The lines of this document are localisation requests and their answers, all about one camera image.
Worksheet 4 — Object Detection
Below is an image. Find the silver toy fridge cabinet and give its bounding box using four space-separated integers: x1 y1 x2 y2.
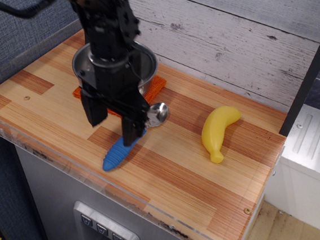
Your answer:
16 147 188 240

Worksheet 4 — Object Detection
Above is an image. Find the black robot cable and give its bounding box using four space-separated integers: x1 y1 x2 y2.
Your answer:
0 0 58 21

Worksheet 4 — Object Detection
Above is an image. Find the steel bowl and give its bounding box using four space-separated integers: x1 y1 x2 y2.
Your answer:
72 42 158 95

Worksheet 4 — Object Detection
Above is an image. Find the white toy sink counter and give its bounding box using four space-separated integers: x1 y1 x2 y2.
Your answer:
265 105 320 230

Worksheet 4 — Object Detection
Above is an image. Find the black right vertical post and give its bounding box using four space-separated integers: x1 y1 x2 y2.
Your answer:
279 45 320 136

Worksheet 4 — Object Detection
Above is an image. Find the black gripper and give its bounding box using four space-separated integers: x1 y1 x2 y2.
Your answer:
80 47 155 146

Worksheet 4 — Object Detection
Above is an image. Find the blue handled metal spoon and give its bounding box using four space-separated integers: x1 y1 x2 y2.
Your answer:
102 102 169 172

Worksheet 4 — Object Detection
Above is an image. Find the yellow toy banana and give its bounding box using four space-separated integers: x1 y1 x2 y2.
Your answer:
201 106 241 164

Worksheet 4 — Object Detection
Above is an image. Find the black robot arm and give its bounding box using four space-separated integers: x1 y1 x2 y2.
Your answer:
68 0 149 146

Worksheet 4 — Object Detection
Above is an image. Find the silver dispenser button panel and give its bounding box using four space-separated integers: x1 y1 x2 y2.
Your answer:
73 200 140 240

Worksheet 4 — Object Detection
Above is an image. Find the orange cloth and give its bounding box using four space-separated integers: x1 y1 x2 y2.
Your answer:
72 76 167 117

